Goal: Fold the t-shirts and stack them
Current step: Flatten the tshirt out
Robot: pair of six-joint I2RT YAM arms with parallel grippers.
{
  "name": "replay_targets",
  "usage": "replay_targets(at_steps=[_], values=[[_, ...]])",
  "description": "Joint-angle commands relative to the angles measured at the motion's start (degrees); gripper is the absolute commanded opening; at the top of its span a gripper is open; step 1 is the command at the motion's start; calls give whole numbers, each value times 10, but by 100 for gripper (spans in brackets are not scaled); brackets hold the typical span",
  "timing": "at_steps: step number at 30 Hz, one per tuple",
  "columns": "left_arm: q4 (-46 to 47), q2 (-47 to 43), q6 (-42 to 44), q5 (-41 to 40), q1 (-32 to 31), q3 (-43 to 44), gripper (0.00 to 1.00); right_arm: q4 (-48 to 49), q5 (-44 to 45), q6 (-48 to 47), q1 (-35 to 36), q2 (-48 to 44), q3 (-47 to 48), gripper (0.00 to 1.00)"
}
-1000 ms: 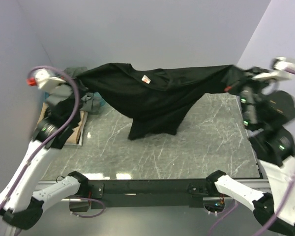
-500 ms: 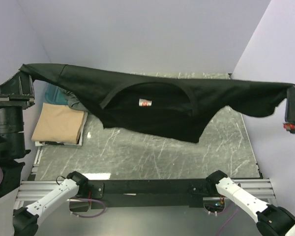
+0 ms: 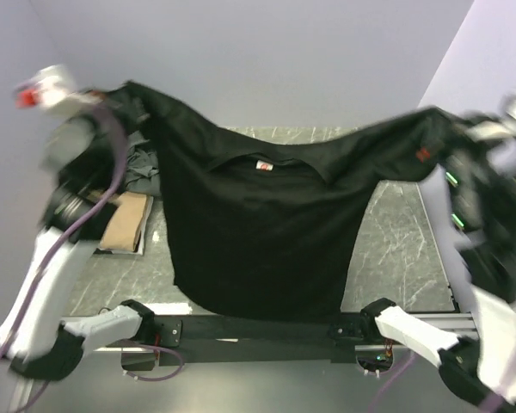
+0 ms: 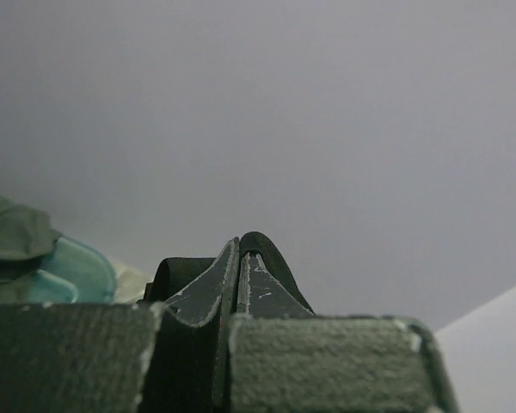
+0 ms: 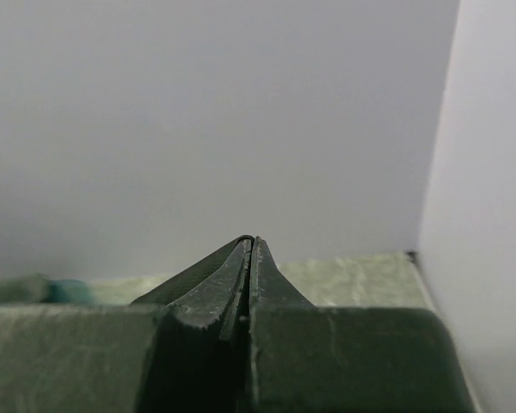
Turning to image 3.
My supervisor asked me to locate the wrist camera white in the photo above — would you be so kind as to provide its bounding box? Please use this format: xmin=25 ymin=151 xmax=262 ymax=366
xmin=467 ymin=94 xmax=516 ymax=142
xmin=14 ymin=65 xmax=101 ymax=118

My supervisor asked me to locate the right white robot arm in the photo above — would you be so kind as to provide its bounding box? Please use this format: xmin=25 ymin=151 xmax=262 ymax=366
xmin=360 ymin=106 xmax=516 ymax=412

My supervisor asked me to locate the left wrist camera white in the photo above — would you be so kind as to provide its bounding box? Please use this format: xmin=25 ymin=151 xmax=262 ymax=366
xmin=14 ymin=65 xmax=101 ymax=118

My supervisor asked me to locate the folded tan t shirt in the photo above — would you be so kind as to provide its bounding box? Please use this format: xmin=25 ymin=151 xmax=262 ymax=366
xmin=98 ymin=192 xmax=153 ymax=254

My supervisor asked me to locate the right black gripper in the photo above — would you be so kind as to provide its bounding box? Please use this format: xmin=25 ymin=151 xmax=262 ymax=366
xmin=411 ymin=102 xmax=503 ymax=220

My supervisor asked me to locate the aluminium frame rail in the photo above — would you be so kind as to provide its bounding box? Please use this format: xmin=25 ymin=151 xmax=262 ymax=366
xmin=89 ymin=313 xmax=485 ymax=354

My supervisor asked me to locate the black t shirt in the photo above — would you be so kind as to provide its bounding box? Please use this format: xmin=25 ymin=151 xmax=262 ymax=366
xmin=107 ymin=81 xmax=454 ymax=320

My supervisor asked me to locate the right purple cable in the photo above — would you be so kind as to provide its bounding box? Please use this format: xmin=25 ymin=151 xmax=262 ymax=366
xmin=365 ymin=335 xmax=516 ymax=413

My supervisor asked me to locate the grey t shirt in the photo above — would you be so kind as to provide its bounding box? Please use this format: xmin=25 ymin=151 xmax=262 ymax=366
xmin=124 ymin=132 xmax=161 ymax=198

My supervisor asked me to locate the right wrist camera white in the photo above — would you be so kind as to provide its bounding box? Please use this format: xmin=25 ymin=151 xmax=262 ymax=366
xmin=467 ymin=94 xmax=516 ymax=142

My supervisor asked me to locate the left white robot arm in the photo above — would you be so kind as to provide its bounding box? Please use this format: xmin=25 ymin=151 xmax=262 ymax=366
xmin=0 ymin=88 xmax=156 ymax=382

